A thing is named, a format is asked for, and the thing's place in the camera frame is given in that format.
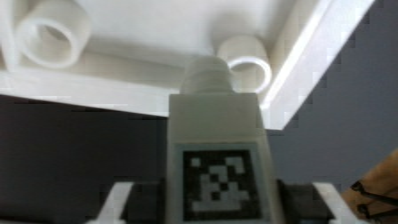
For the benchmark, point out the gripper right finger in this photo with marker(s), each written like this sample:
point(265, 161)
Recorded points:
point(343, 216)

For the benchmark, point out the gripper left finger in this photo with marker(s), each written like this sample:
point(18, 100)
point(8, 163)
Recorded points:
point(112, 208)

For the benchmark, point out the white table leg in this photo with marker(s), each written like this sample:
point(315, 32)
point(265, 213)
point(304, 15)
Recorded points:
point(221, 184)

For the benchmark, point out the white square tabletop part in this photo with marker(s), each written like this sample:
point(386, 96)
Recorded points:
point(95, 52)

